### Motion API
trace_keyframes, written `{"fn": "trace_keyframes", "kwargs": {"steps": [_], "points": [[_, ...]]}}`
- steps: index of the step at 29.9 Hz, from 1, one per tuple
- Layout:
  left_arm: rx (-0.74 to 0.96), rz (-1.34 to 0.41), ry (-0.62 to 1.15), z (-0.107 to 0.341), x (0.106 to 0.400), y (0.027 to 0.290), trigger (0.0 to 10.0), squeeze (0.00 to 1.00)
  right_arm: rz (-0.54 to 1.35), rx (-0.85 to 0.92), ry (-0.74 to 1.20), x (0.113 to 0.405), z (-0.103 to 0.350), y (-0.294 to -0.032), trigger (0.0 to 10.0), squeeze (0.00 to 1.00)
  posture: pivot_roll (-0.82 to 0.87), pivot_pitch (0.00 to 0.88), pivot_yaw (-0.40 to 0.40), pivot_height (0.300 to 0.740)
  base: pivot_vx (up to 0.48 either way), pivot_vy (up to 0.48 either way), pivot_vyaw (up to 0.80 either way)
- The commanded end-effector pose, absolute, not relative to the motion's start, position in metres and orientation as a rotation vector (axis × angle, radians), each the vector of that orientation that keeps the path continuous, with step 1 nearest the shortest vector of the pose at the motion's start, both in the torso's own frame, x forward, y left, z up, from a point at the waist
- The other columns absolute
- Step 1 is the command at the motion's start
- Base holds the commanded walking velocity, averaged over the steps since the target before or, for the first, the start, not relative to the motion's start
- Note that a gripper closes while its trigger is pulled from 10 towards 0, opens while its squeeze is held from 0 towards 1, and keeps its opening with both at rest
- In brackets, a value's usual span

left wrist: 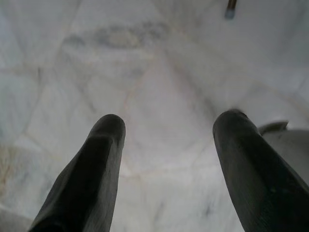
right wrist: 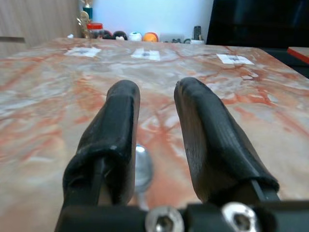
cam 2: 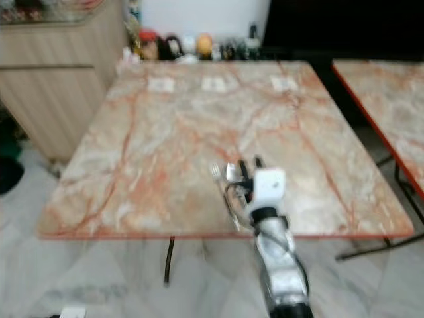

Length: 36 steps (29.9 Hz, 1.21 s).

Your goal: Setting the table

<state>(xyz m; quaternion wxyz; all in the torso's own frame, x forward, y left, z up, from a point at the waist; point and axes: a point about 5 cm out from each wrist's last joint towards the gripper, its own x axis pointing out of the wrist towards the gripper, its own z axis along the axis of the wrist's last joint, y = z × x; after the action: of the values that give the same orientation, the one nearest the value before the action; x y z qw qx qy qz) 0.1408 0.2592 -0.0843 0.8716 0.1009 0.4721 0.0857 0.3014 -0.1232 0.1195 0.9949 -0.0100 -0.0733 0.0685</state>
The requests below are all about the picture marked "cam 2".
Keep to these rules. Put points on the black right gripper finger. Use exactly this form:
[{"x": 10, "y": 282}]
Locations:
[
  {"x": 244, "y": 171},
  {"x": 259, "y": 163}
]

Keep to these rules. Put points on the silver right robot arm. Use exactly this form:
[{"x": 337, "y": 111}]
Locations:
[{"x": 279, "y": 262}]

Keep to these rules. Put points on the silver metal spoon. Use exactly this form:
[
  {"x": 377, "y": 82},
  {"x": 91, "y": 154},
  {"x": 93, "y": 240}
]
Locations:
[{"x": 230, "y": 172}]

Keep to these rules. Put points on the silver metal fork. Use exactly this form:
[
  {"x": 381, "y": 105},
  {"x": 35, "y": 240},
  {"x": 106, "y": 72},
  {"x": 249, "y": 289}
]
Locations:
[{"x": 220, "y": 189}]

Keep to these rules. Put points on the black metal table leg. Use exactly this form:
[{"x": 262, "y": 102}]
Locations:
[{"x": 169, "y": 260}]

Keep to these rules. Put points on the white bottle with black cap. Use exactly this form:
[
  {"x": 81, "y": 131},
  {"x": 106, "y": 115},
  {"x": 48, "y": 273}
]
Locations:
[{"x": 252, "y": 41}]

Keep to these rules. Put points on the orange egg shaped figurine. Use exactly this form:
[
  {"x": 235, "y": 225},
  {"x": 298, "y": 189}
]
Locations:
[{"x": 204, "y": 45}]

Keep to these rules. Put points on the white figurine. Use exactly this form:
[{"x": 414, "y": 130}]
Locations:
[{"x": 189, "y": 46}]

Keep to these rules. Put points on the black round figurine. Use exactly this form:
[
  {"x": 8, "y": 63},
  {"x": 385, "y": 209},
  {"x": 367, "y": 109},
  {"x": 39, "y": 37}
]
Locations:
[{"x": 171, "y": 47}]

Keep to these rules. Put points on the dark green bag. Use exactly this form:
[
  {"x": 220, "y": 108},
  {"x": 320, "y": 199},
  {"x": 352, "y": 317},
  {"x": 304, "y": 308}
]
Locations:
[{"x": 10, "y": 162}]

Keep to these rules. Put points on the red capped figurine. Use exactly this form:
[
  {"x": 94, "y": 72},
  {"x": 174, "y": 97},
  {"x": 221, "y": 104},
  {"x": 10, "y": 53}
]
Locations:
[{"x": 147, "y": 45}]

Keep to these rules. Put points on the large black screen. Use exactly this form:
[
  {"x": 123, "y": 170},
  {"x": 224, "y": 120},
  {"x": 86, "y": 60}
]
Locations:
[{"x": 344, "y": 21}]

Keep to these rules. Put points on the light wooden cabinet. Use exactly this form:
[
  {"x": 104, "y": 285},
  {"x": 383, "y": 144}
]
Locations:
[{"x": 59, "y": 93}]

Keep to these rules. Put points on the small white floor object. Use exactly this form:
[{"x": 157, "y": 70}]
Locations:
[{"x": 73, "y": 313}]

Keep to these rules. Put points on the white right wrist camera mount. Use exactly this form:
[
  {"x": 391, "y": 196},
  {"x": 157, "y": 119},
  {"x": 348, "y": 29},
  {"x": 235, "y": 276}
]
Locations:
[{"x": 269, "y": 185}]

